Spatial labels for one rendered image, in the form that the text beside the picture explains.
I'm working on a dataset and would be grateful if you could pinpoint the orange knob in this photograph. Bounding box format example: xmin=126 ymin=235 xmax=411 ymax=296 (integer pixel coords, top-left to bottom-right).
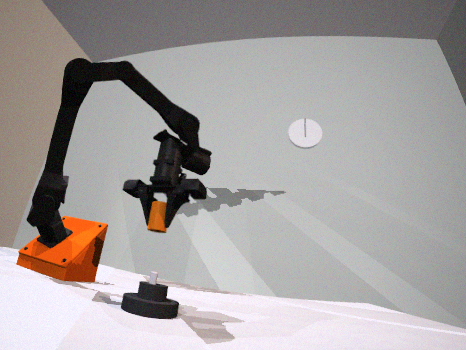
xmin=147 ymin=201 xmax=167 ymax=233

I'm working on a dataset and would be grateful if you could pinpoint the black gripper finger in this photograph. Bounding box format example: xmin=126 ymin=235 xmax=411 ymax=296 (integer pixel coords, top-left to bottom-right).
xmin=135 ymin=191 xmax=158 ymax=226
xmin=164 ymin=192 xmax=191 ymax=228

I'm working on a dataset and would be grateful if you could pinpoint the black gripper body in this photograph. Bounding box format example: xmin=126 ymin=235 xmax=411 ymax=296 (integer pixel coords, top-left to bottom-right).
xmin=123 ymin=155 xmax=207 ymax=200

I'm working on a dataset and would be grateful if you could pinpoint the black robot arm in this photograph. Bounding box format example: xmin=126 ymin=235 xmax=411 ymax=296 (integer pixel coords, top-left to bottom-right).
xmin=26 ymin=58 xmax=212 ymax=248

